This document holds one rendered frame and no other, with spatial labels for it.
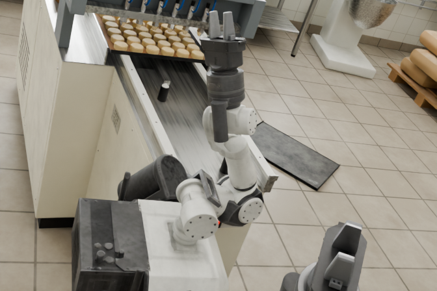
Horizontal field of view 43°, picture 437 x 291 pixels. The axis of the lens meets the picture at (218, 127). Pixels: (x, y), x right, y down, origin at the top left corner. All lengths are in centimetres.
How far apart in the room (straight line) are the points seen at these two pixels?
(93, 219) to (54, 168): 121
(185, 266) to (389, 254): 223
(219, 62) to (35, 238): 148
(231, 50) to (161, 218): 40
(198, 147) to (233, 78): 53
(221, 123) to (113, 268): 43
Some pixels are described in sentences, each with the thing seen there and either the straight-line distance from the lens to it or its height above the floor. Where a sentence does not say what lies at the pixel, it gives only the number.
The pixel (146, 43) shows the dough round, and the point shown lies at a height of 92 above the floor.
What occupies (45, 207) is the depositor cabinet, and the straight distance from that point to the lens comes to 246.
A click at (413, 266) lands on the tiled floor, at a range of 324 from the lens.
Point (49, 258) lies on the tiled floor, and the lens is 246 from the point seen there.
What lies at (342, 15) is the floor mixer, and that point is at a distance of 550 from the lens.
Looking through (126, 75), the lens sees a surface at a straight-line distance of 198.
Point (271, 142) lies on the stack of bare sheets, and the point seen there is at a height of 2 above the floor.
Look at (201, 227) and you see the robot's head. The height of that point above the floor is 110.
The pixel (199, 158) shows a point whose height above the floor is 84.
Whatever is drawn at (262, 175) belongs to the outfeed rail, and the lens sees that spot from 166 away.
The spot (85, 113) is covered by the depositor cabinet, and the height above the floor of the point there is 62.
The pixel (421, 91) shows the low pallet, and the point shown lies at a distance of 536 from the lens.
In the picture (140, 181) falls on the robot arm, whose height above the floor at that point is 99.
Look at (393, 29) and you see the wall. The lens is 651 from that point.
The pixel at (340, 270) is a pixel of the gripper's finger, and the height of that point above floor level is 134.
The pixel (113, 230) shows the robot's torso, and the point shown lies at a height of 102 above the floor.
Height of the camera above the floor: 177
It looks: 29 degrees down
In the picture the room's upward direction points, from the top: 19 degrees clockwise
